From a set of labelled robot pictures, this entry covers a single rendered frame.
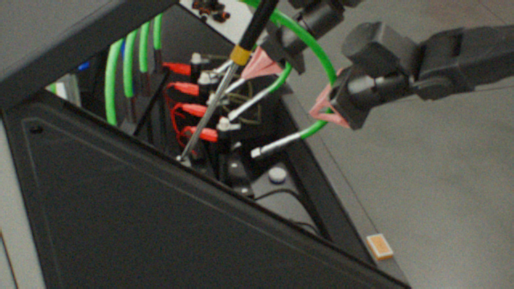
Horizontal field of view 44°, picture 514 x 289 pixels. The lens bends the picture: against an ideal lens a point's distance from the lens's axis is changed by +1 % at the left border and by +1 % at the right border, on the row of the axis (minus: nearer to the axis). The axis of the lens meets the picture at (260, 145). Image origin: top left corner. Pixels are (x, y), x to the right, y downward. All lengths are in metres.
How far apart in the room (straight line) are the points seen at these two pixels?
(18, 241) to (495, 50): 0.62
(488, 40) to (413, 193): 1.99
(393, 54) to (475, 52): 0.10
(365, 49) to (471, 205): 2.00
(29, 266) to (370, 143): 2.35
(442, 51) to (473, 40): 0.04
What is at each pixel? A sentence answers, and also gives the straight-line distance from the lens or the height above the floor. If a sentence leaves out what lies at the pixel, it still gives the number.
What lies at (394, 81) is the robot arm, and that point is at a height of 1.35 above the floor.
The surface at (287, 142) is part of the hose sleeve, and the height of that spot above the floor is 1.16.
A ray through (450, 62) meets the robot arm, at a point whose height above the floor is 1.41.
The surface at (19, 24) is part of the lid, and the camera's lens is 0.70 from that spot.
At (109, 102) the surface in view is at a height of 1.21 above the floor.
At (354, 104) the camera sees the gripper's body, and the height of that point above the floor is 1.28.
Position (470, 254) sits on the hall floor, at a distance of 2.62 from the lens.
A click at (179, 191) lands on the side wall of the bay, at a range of 0.78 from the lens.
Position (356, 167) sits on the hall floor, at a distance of 2.87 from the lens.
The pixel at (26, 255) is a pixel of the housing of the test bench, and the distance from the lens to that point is 0.82.
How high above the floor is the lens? 1.83
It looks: 39 degrees down
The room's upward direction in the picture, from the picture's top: 3 degrees clockwise
